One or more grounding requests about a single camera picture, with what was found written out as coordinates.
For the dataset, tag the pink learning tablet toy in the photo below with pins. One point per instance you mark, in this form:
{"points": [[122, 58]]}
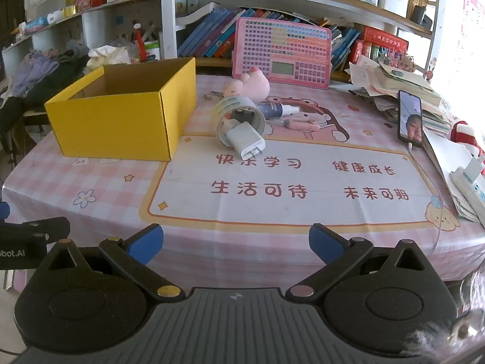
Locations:
{"points": [[280, 45]]}

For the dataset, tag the stack of papers and books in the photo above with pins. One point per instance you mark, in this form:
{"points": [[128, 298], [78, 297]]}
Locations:
{"points": [[409, 79]]}

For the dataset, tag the red book box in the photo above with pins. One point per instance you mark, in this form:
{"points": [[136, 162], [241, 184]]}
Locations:
{"points": [[382, 41]]}

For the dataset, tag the pink plush pig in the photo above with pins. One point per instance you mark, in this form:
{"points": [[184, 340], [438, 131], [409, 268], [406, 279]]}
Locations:
{"points": [[254, 85]]}

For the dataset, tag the pink pen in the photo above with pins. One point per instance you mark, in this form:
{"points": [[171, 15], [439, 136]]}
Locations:
{"points": [[299, 124]]}

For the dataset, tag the white power strip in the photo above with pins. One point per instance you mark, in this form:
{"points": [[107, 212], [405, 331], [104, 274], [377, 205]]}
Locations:
{"points": [[466, 185]]}

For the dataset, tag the row of blue books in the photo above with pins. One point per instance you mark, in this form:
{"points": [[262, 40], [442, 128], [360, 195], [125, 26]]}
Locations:
{"points": [[204, 34]]}

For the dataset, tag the red bottle with white cap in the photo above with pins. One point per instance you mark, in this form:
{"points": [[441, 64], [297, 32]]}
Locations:
{"points": [[140, 43]]}

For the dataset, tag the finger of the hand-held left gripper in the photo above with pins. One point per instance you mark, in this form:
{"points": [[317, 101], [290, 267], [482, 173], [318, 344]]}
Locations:
{"points": [[3, 211], [49, 227]]}

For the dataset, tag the grey furry cuff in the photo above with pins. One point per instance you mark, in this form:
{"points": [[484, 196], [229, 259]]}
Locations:
{"points": [[435, 337]]}

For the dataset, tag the wide tape roll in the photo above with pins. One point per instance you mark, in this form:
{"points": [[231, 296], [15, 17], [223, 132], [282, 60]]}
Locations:
{"points": [[231, 102]]}

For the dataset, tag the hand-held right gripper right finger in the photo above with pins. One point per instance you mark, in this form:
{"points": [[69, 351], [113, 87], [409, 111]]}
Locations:
{"points": [[326, 242]]}

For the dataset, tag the black smartphone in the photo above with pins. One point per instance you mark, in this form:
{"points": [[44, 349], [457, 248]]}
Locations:
{"points": [[409, 121]]}

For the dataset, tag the yellow cardboard box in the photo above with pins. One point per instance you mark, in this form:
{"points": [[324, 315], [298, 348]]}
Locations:
{"points": [[113, 129]]}

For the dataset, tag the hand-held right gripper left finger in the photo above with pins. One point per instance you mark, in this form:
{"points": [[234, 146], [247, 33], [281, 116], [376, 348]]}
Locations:
{"points": [[146, 240]]}

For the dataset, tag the white notebooks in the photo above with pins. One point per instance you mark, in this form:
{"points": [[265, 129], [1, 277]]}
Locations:
{"points": [[443, 159]]}

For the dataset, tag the pile of clothes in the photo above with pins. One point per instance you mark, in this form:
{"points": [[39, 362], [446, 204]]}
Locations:
{"points": [[45, 76]]}

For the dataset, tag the red plush toy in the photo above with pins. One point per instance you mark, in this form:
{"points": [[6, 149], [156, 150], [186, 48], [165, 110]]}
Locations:
{"points": [[460, 132]]}

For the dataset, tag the blue spray bottle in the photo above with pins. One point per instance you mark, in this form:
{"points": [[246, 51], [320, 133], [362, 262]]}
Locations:
{"points": [[271, 110]]}

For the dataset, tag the black box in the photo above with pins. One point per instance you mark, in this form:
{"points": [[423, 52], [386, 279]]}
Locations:
{"points": [[421, 17]]}

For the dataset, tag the white shelf unit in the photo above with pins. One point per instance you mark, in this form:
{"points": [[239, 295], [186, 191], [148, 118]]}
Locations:
{"points": [[168, 26]]}

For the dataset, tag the white crumpled bag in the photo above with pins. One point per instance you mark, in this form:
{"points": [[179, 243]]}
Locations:
{"points": [[108, 57]]}

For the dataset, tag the white tub with green label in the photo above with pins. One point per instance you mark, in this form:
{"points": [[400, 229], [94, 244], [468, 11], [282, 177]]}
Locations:
{"points": [[152, 51]]}

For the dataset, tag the white plug charger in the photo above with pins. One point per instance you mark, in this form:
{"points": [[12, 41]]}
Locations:
{"points": [[244, 138]]}

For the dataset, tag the pink wall poster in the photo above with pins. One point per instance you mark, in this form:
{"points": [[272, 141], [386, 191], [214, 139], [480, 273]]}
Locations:
{"points": [[473, 26]]}

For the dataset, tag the row of thin leaning books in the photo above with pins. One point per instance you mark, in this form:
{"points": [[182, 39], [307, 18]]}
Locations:
{"points": [[343, 45]]}

